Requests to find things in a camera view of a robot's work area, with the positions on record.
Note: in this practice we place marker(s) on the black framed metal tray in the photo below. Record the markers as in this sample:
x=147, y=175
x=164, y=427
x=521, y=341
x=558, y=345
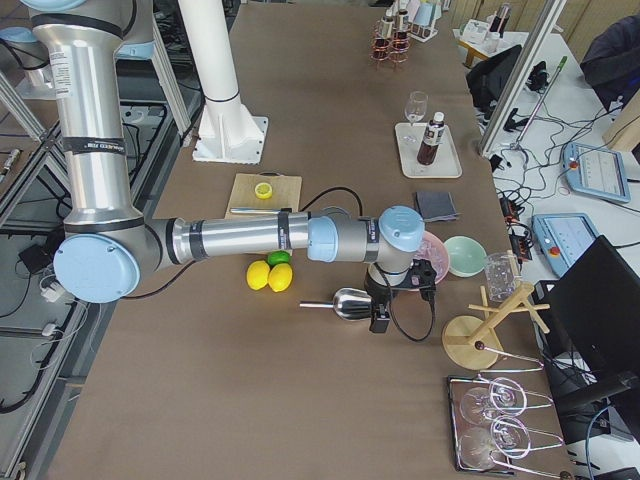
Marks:
x=456, y=388

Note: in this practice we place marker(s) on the aluminium frame post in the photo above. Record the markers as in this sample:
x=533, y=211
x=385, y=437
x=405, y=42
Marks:
x=543, y=26

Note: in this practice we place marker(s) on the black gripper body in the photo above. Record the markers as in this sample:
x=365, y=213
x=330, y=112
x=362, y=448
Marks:
x=378, y=295

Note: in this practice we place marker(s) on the blue teach pendant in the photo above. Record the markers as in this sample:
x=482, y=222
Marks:
x=595, y=171
x=563, y=238

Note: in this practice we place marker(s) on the upturned wine glass upper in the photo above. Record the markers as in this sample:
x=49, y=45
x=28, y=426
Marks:
x=500, y=396

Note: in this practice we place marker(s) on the wooden cup tree stand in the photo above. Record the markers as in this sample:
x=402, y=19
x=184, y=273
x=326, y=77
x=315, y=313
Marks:
x=472, y=343

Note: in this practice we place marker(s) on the clear tumbler glass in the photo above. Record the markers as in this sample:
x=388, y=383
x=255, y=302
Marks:
x=502, y=275

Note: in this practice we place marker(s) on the steel muddler rod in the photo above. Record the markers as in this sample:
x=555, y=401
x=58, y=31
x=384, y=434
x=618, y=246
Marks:
x=250, y=211

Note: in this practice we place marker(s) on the white rabbit tray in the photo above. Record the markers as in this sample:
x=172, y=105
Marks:
x=446, y=164

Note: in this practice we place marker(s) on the clear wine glass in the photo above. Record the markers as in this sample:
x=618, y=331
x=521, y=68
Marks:
x=416, y=107

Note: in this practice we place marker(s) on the tea bottle white cap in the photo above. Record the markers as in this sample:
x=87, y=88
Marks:
x=431, y=139

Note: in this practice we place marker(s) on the upturned wine glass lower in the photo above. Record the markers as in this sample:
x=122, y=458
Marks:
x=487, y=448

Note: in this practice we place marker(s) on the copper wire bottle basket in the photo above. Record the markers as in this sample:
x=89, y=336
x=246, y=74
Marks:
x=394, y=58

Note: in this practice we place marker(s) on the steel ice scoop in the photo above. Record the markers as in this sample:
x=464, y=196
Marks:
x=348, y=303

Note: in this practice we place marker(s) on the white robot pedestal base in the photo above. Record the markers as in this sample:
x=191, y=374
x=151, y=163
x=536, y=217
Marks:
x=227, y=131

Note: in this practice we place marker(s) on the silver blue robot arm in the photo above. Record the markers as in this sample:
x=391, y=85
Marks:
x=110, y=246

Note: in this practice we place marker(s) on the yellow lemon near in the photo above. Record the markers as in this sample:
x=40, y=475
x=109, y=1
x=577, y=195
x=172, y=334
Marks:
x=257, y=274

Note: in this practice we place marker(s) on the yellow half lemon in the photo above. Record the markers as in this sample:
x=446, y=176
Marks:
x=263, y=190

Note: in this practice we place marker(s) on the bamboo cutting board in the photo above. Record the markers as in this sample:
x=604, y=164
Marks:
x=252, y=194

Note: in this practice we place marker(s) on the upturned wine glass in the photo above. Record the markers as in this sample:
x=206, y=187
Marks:
x=487, y=448
x=500, y=396

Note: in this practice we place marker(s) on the black monitor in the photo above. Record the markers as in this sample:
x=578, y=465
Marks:
x=597, y=302

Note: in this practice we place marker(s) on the yellow lemon far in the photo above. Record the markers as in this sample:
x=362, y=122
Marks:
x=280, y=277

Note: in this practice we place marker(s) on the blue teach pendant near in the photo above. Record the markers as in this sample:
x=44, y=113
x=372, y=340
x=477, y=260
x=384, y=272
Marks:
x=563, y=238

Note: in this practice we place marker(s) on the blue teach pendant far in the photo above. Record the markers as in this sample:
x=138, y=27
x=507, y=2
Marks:
x=595, y=171

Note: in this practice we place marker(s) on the mint green bowl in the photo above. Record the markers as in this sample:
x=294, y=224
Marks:
x=467, y=257

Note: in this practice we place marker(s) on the pink bowl with ice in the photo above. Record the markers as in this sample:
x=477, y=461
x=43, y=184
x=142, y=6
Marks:
x=433, y=250

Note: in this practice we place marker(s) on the green lime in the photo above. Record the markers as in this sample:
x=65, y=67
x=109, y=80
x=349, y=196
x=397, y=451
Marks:
x=278, y=257

